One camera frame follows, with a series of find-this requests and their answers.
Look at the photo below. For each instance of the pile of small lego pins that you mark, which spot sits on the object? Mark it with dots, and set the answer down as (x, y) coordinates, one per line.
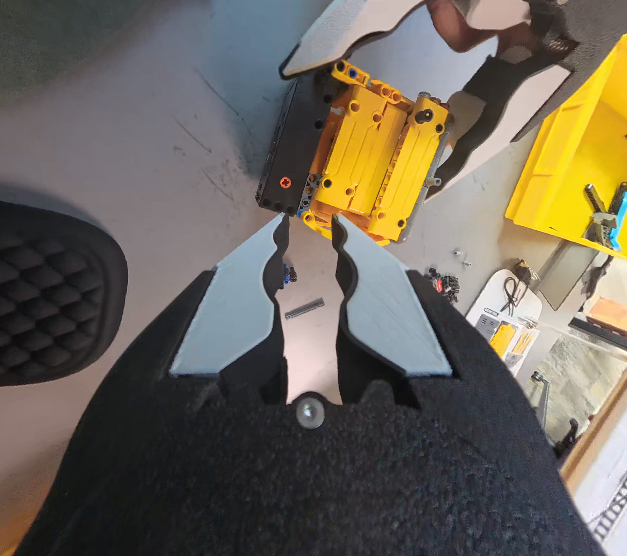
(443, 284)

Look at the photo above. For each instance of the white book stand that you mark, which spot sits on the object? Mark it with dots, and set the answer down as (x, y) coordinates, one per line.
(482, 291)

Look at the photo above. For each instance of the lego sticker sheet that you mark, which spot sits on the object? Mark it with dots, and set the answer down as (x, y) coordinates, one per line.
(504, 335)

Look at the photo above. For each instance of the black curved tool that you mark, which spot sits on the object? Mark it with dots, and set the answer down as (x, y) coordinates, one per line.
(595, 274)

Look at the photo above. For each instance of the light blue lego piece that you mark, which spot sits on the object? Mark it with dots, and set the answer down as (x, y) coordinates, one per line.
(618, 218)

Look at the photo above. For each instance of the person's left hand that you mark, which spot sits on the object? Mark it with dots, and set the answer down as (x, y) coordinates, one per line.
(465, 34)

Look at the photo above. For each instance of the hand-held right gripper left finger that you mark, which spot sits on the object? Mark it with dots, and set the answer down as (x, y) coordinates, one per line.
(230, 316)

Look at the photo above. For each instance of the yellow plastic bin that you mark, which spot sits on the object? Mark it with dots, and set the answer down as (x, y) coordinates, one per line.
(563, 149)

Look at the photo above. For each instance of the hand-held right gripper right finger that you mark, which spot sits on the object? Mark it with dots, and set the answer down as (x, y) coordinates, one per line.
(392, 321)

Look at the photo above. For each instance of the dark grey lego axle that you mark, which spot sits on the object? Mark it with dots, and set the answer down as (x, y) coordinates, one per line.
(303, 309)

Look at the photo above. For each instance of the dark flat panel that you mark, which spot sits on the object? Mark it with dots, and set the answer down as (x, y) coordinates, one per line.
(568, 276)

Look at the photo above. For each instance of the black lego connector assembly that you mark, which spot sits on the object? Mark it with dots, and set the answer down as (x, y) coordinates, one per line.
(290, 274)

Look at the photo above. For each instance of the black power plug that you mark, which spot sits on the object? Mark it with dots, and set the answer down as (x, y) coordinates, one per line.
(525, 272)

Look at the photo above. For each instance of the yellow lego vehicle model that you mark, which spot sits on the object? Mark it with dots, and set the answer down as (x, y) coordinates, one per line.
(362, 159)

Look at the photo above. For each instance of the black lego beam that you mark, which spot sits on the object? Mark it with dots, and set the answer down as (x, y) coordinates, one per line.
(595, 198)

